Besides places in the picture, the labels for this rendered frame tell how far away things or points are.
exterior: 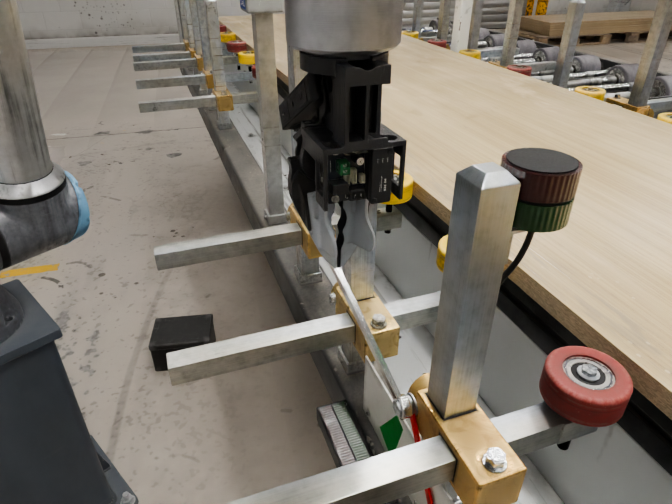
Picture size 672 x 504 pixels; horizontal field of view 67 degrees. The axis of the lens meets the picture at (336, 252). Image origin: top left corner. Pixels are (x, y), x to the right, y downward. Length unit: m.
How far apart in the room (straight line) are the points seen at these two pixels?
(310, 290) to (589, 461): 0.53
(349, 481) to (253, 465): 1.10
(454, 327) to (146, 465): 1.30
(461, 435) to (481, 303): 0.14
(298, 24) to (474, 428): 0.39
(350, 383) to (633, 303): 0.39
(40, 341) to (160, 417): 0.68
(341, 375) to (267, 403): 0.94
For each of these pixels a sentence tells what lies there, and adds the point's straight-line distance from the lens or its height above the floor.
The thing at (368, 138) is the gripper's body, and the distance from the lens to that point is 0.41.
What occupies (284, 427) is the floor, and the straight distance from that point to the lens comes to 1.65.
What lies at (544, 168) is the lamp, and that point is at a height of 1.12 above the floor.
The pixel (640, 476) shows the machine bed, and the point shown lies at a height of 0.77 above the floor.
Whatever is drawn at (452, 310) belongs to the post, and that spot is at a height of 0.99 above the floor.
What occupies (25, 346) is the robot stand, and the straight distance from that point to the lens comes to 1.17.
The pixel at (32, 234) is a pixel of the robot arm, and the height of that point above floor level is 0.78.
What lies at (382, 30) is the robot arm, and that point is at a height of 1.21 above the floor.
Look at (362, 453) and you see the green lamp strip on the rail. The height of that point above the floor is 0.70.
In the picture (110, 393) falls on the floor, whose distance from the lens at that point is 1.89.
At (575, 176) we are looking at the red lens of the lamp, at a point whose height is 1.12.
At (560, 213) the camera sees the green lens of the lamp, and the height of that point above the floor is 1.09.
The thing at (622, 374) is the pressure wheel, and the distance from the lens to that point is 0.58.
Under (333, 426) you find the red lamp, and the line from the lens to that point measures 0.74.
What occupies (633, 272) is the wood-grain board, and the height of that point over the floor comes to 0.90.
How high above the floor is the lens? 1.27
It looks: 31 degrees down
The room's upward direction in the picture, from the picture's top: straight up
